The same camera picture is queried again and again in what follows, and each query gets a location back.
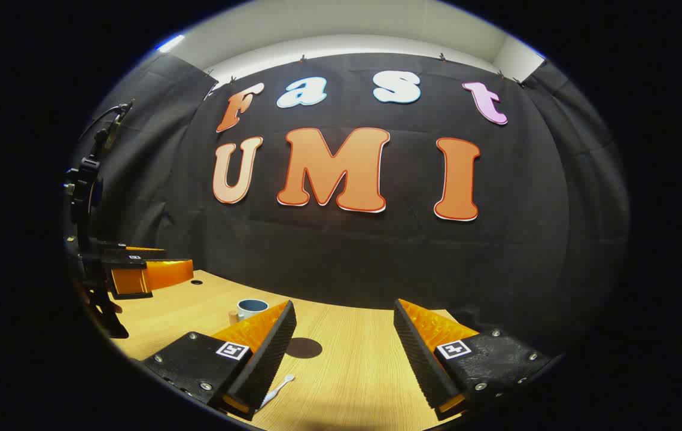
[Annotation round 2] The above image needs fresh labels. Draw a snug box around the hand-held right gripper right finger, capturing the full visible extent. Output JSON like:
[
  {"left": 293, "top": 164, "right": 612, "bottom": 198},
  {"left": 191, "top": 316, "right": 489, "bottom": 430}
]
[{"left": 393, "top": 298, "right": 557, "bottom": 420}]

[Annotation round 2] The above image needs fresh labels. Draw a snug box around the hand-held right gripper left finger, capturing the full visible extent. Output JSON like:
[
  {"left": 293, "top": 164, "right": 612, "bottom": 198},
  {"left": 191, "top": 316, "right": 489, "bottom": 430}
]
[{"left": 141, "top": 299, "right": 297, "bottom": 421}]

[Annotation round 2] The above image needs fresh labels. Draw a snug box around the white toothbrush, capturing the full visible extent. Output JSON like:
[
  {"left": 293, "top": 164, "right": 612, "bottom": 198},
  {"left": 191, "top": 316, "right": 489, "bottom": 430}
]
[{"left": 260, "top": 374, "right": 296, "bottom": 409}]

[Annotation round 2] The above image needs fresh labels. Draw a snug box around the dark brown round coaster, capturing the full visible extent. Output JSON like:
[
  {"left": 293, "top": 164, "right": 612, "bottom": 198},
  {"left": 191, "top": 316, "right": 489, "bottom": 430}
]
[{"left": 286, "top": 338, "right": 323, "bottom": 360}]

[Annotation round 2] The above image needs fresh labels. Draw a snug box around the pale blue cup wooden handle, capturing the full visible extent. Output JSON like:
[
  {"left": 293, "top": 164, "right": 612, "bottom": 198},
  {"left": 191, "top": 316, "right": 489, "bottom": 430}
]
[{"left": 229, "top": 298, "right": 270, "bottom": 326}]

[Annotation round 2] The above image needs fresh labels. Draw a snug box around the wooden desktop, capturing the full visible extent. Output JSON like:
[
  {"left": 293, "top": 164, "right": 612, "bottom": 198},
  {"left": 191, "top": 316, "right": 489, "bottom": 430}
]
[{"left": 99, "top": 269, "right": 467, "bottom": 431}]

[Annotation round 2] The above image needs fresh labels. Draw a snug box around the ceiling light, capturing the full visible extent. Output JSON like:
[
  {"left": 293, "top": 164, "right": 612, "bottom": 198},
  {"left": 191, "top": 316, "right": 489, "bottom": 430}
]
[{"left": 156, "top": 34, "right": 186, "bottom": 54}]

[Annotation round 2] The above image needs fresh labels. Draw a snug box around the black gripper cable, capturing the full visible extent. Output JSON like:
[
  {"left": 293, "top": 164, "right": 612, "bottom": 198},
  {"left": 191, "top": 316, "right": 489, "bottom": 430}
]
[{"left": 78, "top": 103, "right": 132, "bottom": 141}]

